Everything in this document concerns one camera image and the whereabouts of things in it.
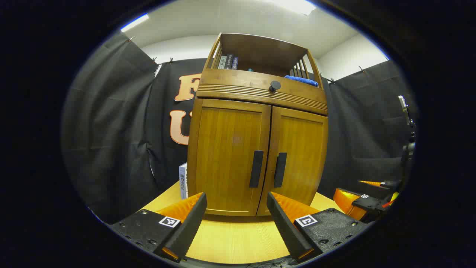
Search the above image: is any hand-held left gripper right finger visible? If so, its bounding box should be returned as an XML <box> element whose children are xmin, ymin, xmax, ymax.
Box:
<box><xmin>266</xmin><ymin>191</ymin><xmax>367</xmax><ymax>263</ymax></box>

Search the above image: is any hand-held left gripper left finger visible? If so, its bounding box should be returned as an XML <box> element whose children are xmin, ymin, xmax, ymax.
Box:
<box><xmin>110</xmin><ymin>192</ymin><xmax>208</xmax><ymax>263</ymax></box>

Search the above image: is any wooden shoe cabinet door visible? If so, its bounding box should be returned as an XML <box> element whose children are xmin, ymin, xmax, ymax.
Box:
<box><xmin>193</xmin><ymin>99</ymin><xmax>272</xmax><ymax>216</ymax></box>
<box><xmin>257</xmin><ymin>106</ymin><xmax>328</xmax><ymax>216</ymax></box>

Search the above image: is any wooden double-door shoe cabinet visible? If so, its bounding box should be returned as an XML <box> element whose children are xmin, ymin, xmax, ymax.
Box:
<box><xmin>187</xmin><ymin>33</ymin><xmax>329</xmax><ymax>217</ymax></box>

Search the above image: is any wooden cabinet drawer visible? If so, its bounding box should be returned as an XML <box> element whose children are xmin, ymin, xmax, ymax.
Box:
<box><xmin>196</xmin><ymin>69</ymin><xmax>328</xmax><ymax>115</ymax></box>

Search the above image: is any white and blue book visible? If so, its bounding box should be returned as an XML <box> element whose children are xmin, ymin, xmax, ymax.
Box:
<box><xmin>178</xmin><ymin>162</ymin><xmax>189</xmax><ymax>200</ymax></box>

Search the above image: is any blue towel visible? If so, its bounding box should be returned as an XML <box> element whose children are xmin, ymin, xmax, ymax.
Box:
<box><xmin>284</xmin><ymin>75</ymin><xmax>319</xmax><ymax>87</ymax></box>

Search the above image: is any wide ceiling light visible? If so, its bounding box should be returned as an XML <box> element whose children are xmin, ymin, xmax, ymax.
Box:
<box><xmin>268</xmin><ymin>0</ymin><xmax>316</xmax><ymax>15</ymax></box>

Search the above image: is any long ceiling light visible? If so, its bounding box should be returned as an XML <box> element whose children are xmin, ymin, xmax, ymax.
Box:
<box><xmin>120</xmin><ymin>13</ymin><xmax>149</xmax><ymax>32</ymax></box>

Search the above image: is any tangle of floor cables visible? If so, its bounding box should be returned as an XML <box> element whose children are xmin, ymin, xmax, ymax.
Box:
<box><xmin>245</xmin><ymin>261</ymin><xmax>294</xmax><ymax>268</ymax></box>

